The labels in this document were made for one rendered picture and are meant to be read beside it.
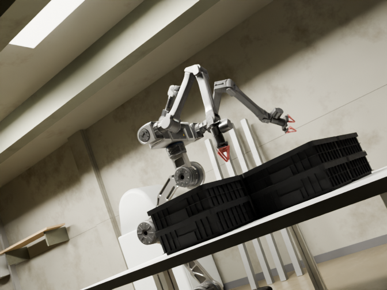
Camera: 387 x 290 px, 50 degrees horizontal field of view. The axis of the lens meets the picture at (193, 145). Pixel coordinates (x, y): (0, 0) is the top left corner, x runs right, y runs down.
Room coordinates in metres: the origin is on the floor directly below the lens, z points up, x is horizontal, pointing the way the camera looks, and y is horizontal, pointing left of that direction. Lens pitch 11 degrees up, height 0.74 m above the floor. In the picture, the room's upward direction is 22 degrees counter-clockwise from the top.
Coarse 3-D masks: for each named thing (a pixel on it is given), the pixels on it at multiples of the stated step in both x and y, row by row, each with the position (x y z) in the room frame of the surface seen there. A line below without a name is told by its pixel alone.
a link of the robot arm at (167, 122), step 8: (192, 72) 2.43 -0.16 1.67; (184, 80) 2.48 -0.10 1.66; (192, 80) 2.47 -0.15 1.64; (184, 88) 2.47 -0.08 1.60; (184, 96) 2.48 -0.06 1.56; (176, 104) 2.48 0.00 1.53; (176, 112) 2.48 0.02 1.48; (168, 120) 2.47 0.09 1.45; (176, 120) 2.55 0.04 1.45; (168, 128) 2.48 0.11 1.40
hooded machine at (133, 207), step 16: (128, 192) 4.68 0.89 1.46; (144, 192) 4.62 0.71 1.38; (128, 208) 4.71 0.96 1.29; (144, 208) 4.61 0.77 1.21; (128, 224) 4.75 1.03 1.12; (128, 240) 4.73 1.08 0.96; (128, 256) 4.77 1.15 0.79; (144, 256) 4.67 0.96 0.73; (208, 256) 4.94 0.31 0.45; (176, 272) 4.50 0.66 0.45; (208, 272) 4.83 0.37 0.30; (144, 288) 4.74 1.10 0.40; (192, 288) 4.49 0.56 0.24
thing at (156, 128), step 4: (152, 124) 2.56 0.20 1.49; (156, 124) 2.54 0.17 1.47; (160, 124) 2.53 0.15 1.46; (152, 128) 2.55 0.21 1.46; (156, 128) 2.54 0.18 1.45; (160, 128) 2.54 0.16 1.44; (152, 132) 2.56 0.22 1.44; (156, 132) 2.55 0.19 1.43; (160, 132) 2.55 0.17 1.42; (164, 132) 2.58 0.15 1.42; (156, 136) 2.55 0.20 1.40; (160, 136) 2.59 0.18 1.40
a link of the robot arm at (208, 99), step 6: (198, 66) 2.40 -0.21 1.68; (198, 72) 2.38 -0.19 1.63; (198, 78) 2.40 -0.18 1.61; (204, 78) 2.39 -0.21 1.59; (204, 84) 2.37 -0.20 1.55; (204, 90) 2.36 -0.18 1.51; (210, 90) 2.38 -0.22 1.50; (204, 96) 2.36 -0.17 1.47; (210, 96) 2.35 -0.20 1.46; (204, 102) 2.35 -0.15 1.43; (210, 102) 2.32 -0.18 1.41; (210, 108) 2.31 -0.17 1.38; (210, 114) 2.30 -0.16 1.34; (216, 114) 2.32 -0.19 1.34; (216, 120) 2.29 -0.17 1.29
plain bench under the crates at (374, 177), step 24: (384, 168) 2.25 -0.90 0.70; (336, 192) 1.44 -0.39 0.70; (360, 192) 1.20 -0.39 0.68; (384, 192) 1.17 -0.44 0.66; (288, 216) 1.31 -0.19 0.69; (312, 216) 1.28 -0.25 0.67; (216, 240) 1.46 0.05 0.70; (240, 240) 1.41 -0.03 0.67; (144, 264) 2.09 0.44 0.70; (168, 264) 1.58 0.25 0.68; (312, 264) 2.90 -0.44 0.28; (96, 288) 1.79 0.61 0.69; (168, 288) 1.67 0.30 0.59
